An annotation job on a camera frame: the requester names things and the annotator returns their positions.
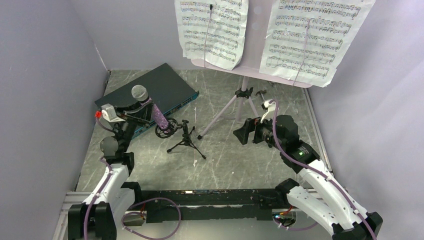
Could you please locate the aluminium frame rail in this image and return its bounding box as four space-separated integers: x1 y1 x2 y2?
61 191 91 212

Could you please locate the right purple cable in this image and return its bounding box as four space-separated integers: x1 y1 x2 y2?
267 99 379 240

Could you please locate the black tripod microphone stand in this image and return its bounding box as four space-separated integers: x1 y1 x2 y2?
154 117 207 160

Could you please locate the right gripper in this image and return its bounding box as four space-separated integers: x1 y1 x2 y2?
233 111 285 151

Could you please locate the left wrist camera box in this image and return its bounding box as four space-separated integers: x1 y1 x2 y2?
94 103 125 123

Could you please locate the purple glitter microphone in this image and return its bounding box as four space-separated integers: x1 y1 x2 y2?
131 84 170 133

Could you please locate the sheet music page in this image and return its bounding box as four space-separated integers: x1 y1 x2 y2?
259 0 375 88
174 0 249 71

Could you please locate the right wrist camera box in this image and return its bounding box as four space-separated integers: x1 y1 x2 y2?
260 99 276 124

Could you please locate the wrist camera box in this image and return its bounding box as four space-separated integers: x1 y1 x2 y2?
94 103 125 123
260 99 276 124

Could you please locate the black network switch box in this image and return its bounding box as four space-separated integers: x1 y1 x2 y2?
95 63 199 117

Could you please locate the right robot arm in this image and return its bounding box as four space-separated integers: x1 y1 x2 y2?
233 115 383 240

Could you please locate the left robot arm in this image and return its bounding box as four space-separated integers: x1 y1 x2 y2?
67 101 154 240

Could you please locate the sheet music top page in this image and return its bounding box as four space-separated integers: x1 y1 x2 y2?
174 0 249 71

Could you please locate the black handled hammer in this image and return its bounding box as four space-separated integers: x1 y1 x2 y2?
255 90 267 103

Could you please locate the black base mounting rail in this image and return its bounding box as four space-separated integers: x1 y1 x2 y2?
121 182 295 223

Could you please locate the purple cable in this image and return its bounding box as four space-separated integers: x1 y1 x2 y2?
267 99 379 240
82 117 182 240

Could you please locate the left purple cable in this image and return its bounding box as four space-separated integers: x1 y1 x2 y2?
82 117 182 240

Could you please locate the lilac perforated music stand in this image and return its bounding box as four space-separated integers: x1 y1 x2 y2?
190 0 314 140

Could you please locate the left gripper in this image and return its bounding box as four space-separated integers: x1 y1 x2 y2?
113 97 155 153

